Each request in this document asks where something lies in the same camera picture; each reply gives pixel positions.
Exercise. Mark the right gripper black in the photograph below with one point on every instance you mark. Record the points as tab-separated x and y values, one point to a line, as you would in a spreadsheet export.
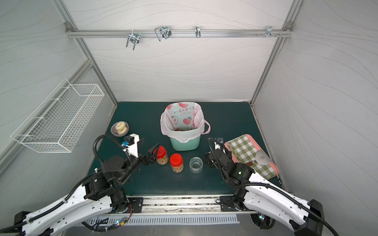
213	155

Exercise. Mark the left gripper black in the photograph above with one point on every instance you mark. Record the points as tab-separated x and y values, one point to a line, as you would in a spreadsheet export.
150	158

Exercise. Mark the beige lid glass peanut jar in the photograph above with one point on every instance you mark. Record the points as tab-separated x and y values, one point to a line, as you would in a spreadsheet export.
196	165

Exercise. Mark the red lid peanut jar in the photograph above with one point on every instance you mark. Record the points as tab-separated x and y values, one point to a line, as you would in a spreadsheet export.
177	163
161	155

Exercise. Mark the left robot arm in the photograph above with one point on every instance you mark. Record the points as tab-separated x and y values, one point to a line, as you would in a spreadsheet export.
95	195

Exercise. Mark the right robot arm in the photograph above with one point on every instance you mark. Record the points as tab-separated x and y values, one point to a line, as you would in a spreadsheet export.
254	192

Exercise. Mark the green checkered cloth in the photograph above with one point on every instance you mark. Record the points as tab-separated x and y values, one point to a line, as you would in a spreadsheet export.
251	153

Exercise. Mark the pink tray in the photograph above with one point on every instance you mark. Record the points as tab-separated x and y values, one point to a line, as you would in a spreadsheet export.
274	168

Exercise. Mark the grey bowl with buns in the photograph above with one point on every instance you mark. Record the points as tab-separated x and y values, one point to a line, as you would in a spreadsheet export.
120	129

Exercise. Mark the white vent strip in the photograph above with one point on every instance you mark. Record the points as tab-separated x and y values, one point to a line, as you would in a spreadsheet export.
194	219

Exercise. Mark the metal u-bolt clamp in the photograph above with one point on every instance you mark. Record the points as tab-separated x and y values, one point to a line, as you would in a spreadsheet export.
133	39

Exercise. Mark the metal hook clamp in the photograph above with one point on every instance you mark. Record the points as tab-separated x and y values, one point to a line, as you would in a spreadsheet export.
163	32

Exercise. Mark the aluminium crossbar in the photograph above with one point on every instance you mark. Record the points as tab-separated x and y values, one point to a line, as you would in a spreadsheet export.
176	33

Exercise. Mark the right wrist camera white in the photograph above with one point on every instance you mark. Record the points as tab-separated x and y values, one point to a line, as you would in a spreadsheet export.
219	144

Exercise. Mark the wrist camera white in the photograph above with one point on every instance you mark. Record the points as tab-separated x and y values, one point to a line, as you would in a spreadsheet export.
131	144
219	144

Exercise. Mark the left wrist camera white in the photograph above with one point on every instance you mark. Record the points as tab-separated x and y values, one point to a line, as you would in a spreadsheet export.
131	144

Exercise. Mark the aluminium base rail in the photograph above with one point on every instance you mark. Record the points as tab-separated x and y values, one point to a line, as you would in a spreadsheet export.
181	204

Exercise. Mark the white wire basket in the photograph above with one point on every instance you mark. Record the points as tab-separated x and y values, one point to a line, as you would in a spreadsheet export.
56	125

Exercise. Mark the small metal ring clamp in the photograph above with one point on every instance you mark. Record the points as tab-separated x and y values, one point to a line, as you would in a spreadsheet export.
197	32

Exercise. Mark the metal bracket clamp right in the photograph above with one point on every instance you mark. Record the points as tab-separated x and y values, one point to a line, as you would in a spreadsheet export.
270	32

